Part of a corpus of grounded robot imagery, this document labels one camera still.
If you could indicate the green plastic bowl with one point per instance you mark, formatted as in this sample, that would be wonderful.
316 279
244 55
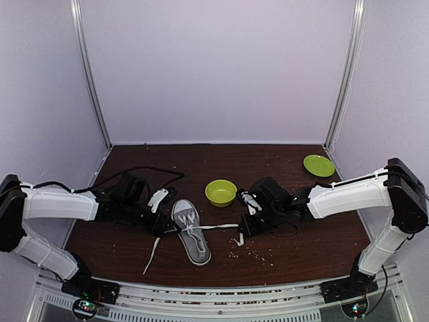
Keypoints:
220 193

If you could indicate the green plastic plate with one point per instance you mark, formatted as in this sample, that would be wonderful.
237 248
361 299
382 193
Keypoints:
319 166

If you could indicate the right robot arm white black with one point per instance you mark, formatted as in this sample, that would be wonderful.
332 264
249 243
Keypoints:
394 186

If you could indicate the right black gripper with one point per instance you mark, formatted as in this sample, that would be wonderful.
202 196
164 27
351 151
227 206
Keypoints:
247 232

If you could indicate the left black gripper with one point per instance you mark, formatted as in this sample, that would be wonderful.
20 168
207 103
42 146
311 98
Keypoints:
153 225

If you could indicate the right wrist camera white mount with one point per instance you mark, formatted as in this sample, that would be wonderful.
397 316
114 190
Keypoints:
247 200

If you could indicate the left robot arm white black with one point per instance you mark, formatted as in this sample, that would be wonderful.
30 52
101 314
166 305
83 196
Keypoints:
21 202

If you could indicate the grey canvas sneaker red sole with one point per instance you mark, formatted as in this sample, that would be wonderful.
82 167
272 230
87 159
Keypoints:
186 217

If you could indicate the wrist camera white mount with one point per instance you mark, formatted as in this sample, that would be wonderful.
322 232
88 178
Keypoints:
247 200
163 195

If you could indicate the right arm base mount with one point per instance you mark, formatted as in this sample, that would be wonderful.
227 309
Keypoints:
355 285

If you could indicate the aluminium frame post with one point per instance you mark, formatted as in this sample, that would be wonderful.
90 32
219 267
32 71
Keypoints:
342 99
76 12

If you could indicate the left aluminium frame post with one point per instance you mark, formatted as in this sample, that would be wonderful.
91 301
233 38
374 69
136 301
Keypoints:
76 12

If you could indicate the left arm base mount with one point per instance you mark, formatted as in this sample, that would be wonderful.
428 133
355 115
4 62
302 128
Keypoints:
84 286

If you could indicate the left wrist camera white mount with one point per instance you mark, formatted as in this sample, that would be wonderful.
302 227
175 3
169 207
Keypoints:
163 195

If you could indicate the white shoelace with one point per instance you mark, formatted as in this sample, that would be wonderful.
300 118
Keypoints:
177 230

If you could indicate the front aluminium rail base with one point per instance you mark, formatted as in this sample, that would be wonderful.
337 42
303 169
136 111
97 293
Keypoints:
301 301

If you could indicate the right aluminium frame post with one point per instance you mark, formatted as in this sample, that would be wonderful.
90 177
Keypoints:
342 99

